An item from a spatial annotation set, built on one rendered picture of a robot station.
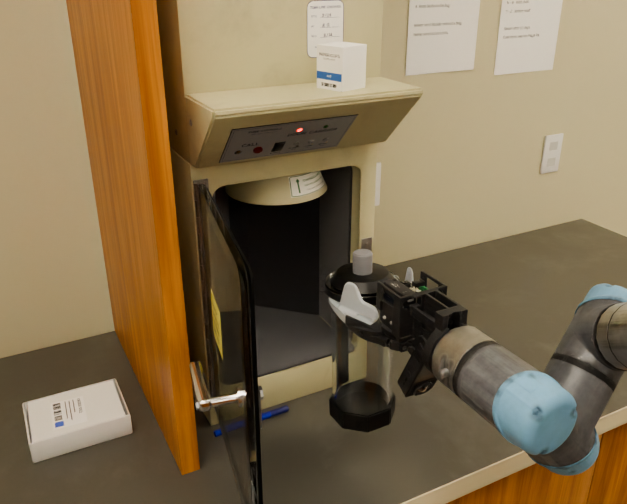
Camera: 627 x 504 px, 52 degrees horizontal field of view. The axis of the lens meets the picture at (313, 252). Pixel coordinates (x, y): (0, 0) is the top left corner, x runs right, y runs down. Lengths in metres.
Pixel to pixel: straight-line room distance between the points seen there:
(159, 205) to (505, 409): 0.48
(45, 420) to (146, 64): 0.64
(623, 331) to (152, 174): 0.57
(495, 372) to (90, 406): 0.74
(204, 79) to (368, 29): 0.27
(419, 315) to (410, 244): 1.00
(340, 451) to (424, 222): 0.85
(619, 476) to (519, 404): 0.87
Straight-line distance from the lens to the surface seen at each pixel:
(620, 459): 1.49
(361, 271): 0.90
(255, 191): 1.05
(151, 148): 0.83
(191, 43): 0.92
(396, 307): 0.79
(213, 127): 0.84
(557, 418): 0.69
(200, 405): 0.79
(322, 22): 1.00
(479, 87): 1.78
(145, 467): 1.12
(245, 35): 0.95
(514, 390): 0.68
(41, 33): 1.32
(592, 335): 0.78
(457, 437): 1.17
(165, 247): 0.88
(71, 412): 1.20
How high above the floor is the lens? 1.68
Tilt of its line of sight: 24 degrees down
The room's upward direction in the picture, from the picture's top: straight up
